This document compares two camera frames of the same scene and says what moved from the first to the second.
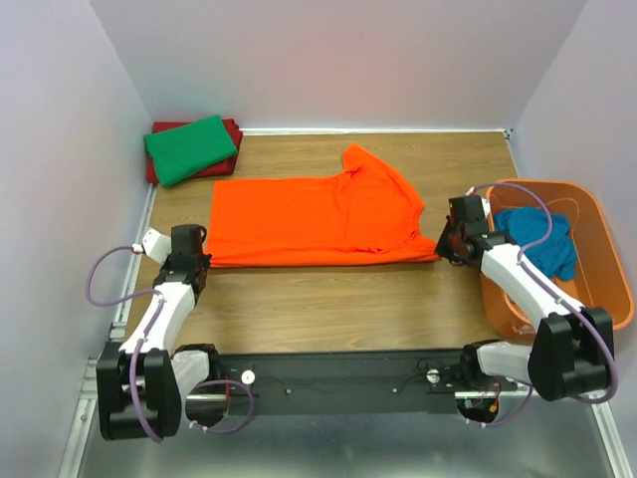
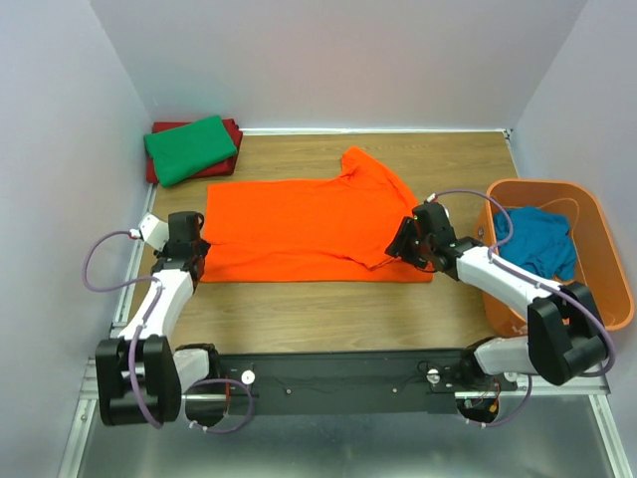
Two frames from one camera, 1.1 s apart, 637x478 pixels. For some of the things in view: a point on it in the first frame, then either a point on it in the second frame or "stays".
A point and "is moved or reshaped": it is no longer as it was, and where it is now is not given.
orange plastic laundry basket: [600, 279] stays
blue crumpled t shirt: [528, 225] stays
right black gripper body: [456, 234] -> [427, 247]
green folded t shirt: [183, 150] stays
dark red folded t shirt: [225, 167] stays
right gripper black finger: [445, 246] -> [407, 243]
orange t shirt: [368, 215] is moved or reshaped
